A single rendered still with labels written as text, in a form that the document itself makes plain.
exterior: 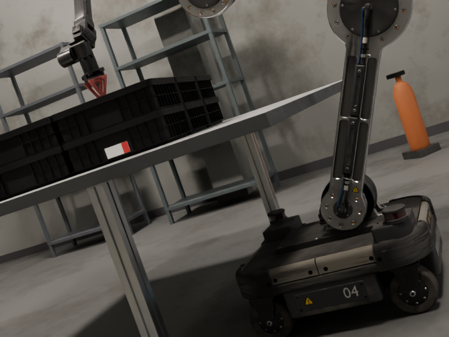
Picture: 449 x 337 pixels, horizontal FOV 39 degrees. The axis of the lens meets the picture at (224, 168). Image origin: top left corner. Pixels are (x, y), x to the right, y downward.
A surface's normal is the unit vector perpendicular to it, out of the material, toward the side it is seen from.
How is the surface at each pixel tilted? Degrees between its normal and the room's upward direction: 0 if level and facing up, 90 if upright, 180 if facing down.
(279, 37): 90
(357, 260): 90
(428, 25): 90
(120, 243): 90
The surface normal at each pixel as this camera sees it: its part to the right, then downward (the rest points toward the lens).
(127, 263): -0.33, 0.19
